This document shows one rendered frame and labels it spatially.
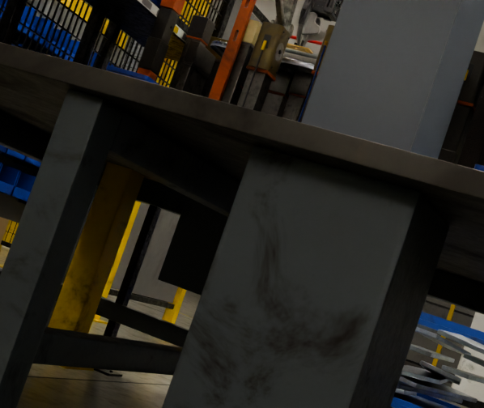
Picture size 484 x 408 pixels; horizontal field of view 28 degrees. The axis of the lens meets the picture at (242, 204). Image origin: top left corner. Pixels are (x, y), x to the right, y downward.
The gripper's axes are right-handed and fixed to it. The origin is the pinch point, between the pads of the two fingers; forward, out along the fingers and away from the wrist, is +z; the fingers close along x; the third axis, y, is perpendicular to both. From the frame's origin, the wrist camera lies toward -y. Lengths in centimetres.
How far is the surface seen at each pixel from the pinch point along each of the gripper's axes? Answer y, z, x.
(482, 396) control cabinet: -3, 93, 773
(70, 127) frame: 0, 48, -86
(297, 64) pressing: 6.0, 8.5, -10.6
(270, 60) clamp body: 2.8, 11.5, -19.7
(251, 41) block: -6.2, 6.8, -14.4
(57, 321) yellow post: -63, 97, 43
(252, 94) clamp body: 1.2, 20.5, -19.1
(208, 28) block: -26.6, 2.5, 0.3
